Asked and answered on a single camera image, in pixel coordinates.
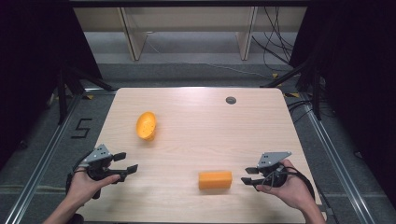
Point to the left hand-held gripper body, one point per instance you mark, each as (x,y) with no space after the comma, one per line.
(97,154)

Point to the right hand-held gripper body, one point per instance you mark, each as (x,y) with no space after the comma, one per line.
(271,160)

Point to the orange rectangular block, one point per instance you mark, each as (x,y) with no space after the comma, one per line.
(215,180)

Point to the orange plastic bowl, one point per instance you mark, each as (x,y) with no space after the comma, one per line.
(145,125)

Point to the person's left hand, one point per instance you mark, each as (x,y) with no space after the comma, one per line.
(81,188)

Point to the person's right hand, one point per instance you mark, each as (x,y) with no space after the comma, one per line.
(294,191)

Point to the yellow tape floor marker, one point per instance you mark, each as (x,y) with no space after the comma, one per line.
(292,94)

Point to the black metal stand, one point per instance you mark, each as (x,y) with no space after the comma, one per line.
(62,93)
(316,90)

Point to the grey round table grommet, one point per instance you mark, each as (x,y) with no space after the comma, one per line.
(230,100)

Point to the black curtain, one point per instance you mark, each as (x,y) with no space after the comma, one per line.
(361,77)
(28,62)

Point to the light wooden desk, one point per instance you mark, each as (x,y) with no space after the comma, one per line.
(186,18)

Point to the aluminium floor rail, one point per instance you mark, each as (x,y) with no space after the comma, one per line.
(339,161)
(40,168)

